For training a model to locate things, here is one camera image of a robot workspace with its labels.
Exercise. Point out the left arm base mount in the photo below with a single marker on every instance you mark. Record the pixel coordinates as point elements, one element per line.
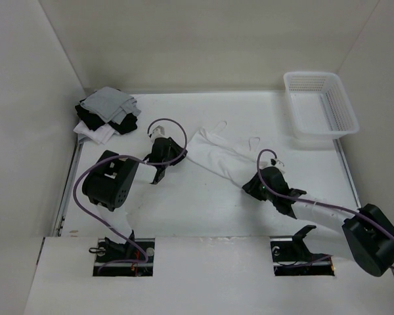
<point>112,259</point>

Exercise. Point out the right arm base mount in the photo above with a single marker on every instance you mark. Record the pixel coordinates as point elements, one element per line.
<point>291,256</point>

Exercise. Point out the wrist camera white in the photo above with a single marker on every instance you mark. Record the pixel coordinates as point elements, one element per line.
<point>275,162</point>
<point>158,132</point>

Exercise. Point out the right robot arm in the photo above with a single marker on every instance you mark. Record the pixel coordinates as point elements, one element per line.
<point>365,235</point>

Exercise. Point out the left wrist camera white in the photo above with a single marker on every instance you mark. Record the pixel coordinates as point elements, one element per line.
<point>158,132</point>

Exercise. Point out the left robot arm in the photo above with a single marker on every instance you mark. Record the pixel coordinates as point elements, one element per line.
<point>108,182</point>

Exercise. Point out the white folded tank top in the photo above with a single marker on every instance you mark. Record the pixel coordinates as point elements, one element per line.
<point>101,136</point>

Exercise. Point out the white plastic basket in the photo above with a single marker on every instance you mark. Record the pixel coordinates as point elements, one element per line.
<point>319,106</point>

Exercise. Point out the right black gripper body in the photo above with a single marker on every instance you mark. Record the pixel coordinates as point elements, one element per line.
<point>273,197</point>

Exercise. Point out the white tank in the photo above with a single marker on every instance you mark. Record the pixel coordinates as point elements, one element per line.
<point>101,136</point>
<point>235,161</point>

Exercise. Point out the black folded tank top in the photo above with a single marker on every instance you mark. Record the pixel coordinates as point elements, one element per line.
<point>93,121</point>

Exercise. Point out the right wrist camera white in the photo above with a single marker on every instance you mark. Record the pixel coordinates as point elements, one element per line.
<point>275,162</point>

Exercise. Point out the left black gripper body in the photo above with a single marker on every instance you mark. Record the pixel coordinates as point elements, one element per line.
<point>167,159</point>

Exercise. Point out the grey folded tank top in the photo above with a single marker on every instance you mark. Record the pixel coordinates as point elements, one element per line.
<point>111,105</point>

